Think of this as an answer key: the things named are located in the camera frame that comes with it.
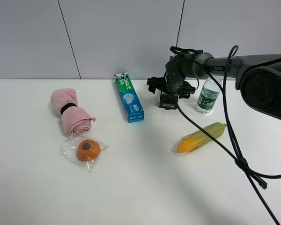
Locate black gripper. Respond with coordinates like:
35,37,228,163
164,55,194,96

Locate black rectangular battery box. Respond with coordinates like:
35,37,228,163
159,92,178,110

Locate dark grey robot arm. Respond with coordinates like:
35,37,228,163
164,52,281,120

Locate clear water bottle green label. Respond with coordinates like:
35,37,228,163
196,75,223,115

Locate green blue toothpaste box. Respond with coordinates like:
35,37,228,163
114,73,145,123

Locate yellow toy corn cob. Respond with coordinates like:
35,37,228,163
177,122,227,153

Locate rolled pink towel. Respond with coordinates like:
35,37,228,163
50,88,96,136

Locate orange fruit in plastic wrap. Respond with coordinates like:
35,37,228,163
60,135,109,172

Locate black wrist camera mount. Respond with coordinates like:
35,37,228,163
147,77,166,94

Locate black cable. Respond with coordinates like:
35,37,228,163
170,45,281,225

